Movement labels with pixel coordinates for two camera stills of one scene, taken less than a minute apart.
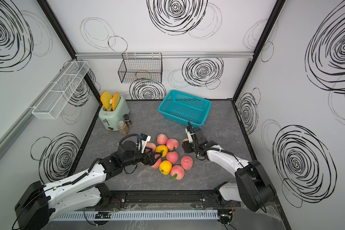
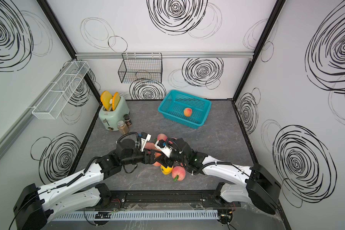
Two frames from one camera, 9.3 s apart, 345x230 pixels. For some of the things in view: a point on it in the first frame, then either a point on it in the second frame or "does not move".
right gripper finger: (190, 128) to (166, 163)
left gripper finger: (152, 154) does not move
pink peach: (150, 145) does not move
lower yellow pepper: (165, 166) does not move
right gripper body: (190, 147) to (175, 157)
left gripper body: (143, 157) does not move
